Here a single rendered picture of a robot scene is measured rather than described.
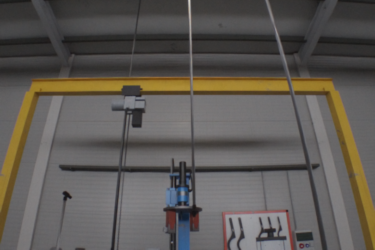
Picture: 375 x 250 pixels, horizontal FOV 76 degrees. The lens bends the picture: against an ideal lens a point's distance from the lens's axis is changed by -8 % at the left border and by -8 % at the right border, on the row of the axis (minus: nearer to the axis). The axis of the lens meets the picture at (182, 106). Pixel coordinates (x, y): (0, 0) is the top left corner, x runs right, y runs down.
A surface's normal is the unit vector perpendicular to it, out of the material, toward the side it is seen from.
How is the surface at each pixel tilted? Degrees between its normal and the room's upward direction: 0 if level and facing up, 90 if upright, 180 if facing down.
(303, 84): 90
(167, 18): 174
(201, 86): 90
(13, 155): 90
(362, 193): 90
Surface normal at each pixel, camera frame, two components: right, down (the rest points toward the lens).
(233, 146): 0.00, -0.49
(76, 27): 0.00, 0.81
